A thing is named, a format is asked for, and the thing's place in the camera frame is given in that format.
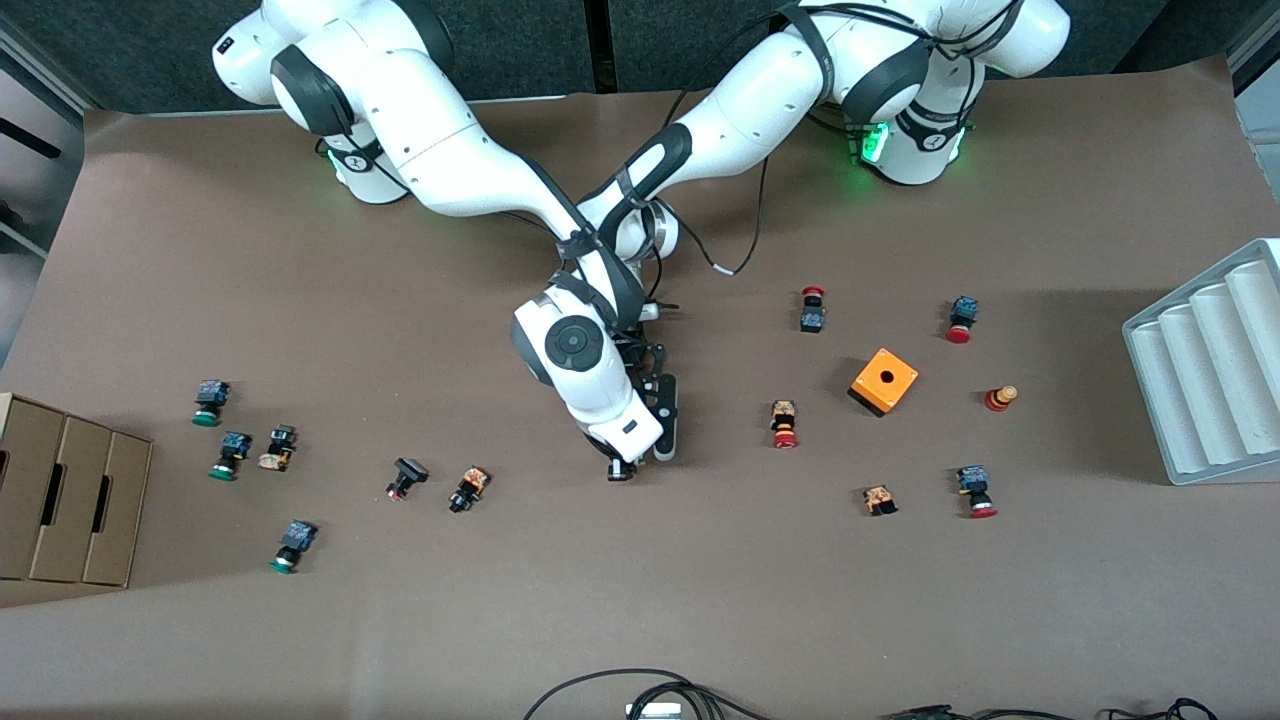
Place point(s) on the grey metal cabinet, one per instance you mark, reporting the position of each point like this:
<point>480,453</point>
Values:
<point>1260,110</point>
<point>30,200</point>

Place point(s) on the black button orange contact block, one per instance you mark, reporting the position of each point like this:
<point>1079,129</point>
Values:
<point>470,485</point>
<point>280,440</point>

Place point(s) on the black vertical post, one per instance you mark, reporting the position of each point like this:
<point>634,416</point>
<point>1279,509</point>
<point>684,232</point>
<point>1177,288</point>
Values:
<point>598,45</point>

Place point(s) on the red button orange contact block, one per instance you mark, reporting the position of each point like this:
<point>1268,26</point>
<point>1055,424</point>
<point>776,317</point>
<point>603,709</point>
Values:
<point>784,415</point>

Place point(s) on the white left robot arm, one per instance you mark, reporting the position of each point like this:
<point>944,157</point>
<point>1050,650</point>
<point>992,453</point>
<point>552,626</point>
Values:
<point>760,110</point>

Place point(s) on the brown cardboard divider box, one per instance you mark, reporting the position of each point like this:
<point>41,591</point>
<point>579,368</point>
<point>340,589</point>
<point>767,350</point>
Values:
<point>70,490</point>

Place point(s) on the white plug adapter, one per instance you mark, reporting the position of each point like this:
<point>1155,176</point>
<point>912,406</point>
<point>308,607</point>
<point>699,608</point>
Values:
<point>653,711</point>

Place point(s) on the orange button enclosure box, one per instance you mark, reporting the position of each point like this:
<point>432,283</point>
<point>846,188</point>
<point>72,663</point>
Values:
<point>870,387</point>

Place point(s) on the black red pushbutton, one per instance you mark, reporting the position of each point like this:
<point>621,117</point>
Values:
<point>408,470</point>

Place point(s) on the green button blue contact block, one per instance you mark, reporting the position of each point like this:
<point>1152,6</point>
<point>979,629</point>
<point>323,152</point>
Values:
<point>297,537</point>
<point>235,445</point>
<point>212,392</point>

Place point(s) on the red orange button head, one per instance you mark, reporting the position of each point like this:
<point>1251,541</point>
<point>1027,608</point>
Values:
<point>998,399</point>

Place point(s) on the grey white compartment tray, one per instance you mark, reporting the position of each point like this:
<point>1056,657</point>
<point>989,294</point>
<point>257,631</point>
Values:
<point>1200,380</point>

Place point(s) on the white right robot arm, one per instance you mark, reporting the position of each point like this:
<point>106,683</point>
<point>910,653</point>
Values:
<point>450,150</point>

